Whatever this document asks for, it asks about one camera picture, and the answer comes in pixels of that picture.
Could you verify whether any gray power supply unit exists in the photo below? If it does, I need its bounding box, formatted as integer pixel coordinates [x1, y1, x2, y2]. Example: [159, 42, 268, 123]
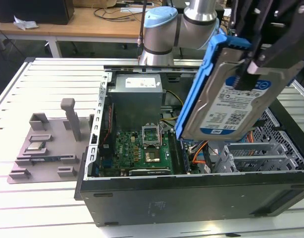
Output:
[107, 74, 164, 132]

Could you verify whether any CPU socket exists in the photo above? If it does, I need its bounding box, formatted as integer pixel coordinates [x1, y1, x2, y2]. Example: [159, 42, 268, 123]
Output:
[145, 146, 161, 163]

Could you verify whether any black RAM slot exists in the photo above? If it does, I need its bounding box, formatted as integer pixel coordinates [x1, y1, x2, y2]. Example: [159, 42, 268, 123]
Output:
[176, 138, 187, 174]
[167, 130, 177, 174]

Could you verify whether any black cable bundle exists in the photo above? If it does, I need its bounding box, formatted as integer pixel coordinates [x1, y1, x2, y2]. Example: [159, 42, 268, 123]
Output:
[189, 140, 213, 174]

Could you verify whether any wire locking lever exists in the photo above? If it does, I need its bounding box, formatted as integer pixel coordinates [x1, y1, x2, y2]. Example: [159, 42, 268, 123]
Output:
[159, 120, 169, 149]

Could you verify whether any yellow power wire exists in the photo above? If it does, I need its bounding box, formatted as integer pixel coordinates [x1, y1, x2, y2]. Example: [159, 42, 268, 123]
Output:
[160, 90, 184, 122]

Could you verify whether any large black box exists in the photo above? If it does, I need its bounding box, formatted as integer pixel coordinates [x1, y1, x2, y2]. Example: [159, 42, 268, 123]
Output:
[0, 0, 75, 25]

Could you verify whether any black graphics card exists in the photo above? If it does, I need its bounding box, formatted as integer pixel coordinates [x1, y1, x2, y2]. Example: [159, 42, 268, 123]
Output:
[128, 168, 172, 177]

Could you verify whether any metal disk bay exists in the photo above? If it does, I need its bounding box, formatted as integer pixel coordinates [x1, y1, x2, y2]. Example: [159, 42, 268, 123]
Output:
[213, 142, 302, 174]

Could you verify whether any crumpled white paper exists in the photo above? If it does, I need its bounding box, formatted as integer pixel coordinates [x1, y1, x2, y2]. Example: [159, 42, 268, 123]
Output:
[13, 15, 39, 31]

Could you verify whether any gray parts rack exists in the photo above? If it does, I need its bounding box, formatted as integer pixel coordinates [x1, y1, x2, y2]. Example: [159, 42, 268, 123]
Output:
[7, 98, 95, 185]

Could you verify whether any metal socket cover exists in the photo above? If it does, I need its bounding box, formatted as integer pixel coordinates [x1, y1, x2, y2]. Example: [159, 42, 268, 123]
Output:
[141, 122, 161, 149]

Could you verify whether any hard disk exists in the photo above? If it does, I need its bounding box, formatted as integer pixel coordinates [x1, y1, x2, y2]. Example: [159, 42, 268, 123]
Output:
[174, 34, 304, 142]

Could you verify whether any wooden desk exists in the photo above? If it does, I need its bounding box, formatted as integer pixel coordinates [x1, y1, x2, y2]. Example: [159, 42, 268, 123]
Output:
[0, 6, 167, 59]

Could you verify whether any silver CPU chip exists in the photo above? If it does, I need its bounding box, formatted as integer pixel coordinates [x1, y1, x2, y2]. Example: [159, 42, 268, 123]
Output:
[27, 142, 46, 152]

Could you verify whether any black PC case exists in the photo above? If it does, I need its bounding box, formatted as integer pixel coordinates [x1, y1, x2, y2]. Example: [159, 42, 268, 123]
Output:
[74, 64, 304, 228]

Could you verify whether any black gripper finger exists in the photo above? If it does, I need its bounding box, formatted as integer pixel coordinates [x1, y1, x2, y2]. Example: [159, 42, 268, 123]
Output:
[235, 14, 304, 91]

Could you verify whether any green motherboard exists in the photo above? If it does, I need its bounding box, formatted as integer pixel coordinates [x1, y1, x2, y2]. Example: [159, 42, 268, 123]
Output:
[99, 130, 192, 176]

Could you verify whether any orange wire bundle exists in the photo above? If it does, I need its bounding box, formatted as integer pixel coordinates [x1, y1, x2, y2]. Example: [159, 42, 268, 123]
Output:
[191, 148, 212, 166]

